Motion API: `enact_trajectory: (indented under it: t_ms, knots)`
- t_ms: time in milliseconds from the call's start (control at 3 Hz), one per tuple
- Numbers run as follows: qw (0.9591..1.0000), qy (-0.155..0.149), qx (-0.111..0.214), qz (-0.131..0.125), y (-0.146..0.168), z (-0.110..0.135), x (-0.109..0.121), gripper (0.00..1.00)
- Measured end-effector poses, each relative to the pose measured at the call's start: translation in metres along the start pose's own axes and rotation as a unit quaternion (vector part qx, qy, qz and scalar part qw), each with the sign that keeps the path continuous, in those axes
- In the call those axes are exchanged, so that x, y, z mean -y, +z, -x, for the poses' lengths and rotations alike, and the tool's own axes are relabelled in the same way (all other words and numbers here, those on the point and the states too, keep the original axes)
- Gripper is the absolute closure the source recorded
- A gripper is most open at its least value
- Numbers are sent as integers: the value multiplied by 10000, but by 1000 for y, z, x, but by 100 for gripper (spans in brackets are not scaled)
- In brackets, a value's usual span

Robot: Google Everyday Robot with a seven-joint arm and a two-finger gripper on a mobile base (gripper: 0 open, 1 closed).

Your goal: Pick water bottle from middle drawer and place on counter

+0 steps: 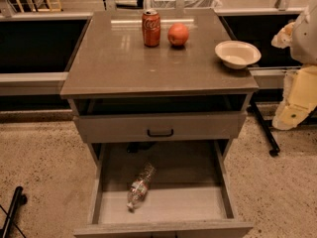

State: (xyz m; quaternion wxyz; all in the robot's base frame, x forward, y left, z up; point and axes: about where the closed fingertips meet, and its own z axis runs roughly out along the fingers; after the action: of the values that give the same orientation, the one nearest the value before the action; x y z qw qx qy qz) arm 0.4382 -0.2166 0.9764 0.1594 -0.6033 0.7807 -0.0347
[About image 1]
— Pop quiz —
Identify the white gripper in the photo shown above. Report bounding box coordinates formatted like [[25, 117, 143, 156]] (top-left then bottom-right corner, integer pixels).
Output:
[[272, 65, 317, 130]]

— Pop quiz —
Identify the clear plastic water bottle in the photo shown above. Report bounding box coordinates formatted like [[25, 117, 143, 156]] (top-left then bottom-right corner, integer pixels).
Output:
[[127, 163, 157, 211]]

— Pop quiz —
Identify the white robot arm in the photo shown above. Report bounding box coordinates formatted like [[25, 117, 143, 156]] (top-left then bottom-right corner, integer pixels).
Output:
[[271, 0, 317, 130]]

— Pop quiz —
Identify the open grey middle drawer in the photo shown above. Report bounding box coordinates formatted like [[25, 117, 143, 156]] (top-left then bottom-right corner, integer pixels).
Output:
[[74, 141, 253, 238]]

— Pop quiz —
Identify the grey top drawer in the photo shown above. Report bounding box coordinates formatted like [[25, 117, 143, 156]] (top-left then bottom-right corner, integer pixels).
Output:
[[74, 111, 247, 143]]

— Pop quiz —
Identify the grey drawer cabinet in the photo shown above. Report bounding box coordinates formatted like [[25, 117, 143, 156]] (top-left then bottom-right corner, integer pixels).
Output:
[[59, 9, 260, 238]]

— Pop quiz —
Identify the black stand leg right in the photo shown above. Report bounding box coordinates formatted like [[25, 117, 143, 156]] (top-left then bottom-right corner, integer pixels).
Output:
[[250, 99, 280, 157]]

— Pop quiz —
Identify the black stand leg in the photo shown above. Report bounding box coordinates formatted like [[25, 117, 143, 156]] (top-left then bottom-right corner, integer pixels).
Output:
[[250, 99, 280, 157], [0, 185, 28, 238]]

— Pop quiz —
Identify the white paper bowl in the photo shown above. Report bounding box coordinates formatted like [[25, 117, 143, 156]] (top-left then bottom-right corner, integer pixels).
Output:
[[215, 41, 262, 69]]

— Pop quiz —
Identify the red apple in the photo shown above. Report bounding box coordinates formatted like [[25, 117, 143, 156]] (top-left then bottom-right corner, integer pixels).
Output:
[[167, 23, 189, 47]]

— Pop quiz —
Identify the red cola can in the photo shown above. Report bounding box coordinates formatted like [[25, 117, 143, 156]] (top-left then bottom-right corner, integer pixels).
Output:
[[142, 9, 160, 47]]

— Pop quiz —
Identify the black stand leg left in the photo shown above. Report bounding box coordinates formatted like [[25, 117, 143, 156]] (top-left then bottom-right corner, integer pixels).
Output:
[[0, 185, 28, 238]]

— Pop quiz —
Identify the white wire basket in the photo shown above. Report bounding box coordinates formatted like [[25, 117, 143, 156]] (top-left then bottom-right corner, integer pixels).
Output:
[[144, 0, 222, 10]]

